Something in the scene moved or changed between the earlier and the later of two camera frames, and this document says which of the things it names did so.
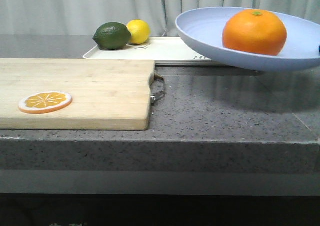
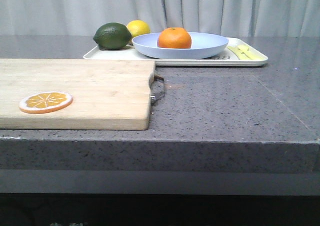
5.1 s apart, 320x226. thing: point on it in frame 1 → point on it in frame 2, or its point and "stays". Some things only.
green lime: [112, 36] stays
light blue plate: [202, 29] → [203, 45]
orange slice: [44, 102] stays
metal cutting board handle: [156, 84] stays
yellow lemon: [140, 31] stays
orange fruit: [257, 31] → [174, 38]
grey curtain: [82, 10] stays
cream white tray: [163, 50] → [240, 52]
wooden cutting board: [106, 94] stays
